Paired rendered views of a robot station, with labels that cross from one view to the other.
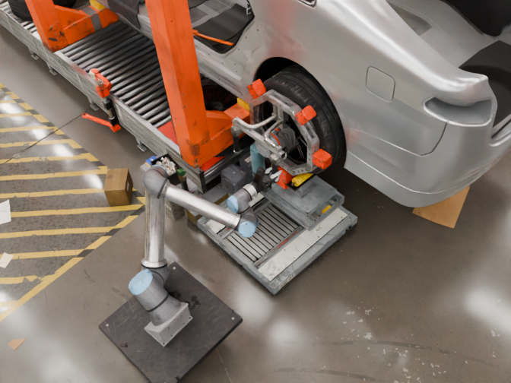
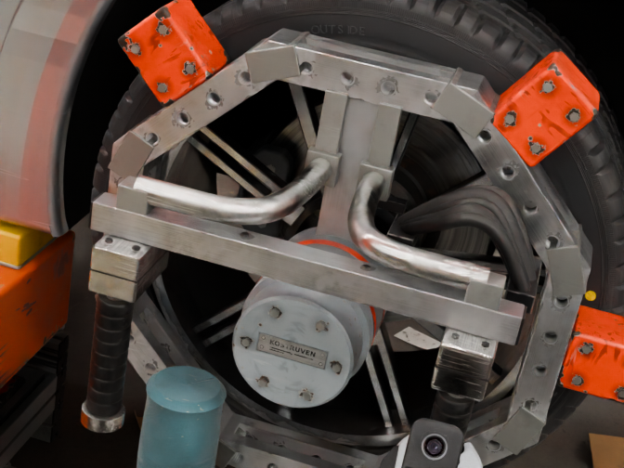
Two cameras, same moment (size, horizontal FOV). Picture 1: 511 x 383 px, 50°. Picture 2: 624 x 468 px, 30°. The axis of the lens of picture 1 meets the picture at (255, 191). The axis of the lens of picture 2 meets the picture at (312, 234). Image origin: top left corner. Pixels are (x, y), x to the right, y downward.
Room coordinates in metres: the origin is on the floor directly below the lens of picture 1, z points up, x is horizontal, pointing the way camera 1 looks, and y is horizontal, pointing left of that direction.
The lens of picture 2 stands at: (1.56, 0.60, 1.46)
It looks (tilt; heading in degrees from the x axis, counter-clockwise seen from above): 25 degrees down; 319
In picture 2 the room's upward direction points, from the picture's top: 11 degrees clockwise
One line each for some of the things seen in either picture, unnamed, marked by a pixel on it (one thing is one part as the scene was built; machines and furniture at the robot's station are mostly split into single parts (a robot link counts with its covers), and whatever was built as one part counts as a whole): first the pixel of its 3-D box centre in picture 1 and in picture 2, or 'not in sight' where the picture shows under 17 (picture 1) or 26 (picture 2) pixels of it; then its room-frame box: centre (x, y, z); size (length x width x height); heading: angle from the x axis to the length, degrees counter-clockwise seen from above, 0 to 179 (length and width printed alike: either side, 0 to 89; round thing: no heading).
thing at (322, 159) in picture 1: (322, 159); (605, 355); (2.20, -0.40, 0.85); 0.09 x 0.08 x 0.07; 39
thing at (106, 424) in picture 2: (236, 143); (109, 356); (2.43, 0.09, 0.83); 0.04 x 0.04 x 0.16
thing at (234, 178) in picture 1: (249, 176); not in sight; (2.66, 0.03, 0.26); 0.42 x 0.18 x 0.35; 129
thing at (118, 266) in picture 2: (238, 128); (131, 255); (2.45, 0.07, 0.93); 0.09 x 0.05 x 0.05; 129
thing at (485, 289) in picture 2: (279, 130); (432, 199); (2.29, -0.17, 1.03); 0.19 x 0.18 x 0.11; 129
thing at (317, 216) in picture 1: (301, 194); not in sight; (2.55, -0.33, 0.13); 0.50 x 0.36 x 0.10; 39
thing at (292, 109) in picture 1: (283, 134); (331, 282); (2.44, -0.20, 0.85); 0.54 x 0.07 x 0.54; 39
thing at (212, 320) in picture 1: (174, 333); not in sight; (1.54, 0.56, 0.15); 0.60 x 0.60 x 0.30; 43
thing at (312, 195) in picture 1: (301, 177); not in sight; (2.55, -0.33, 0.32); 0.40 x 0.30 x 0.28; 39
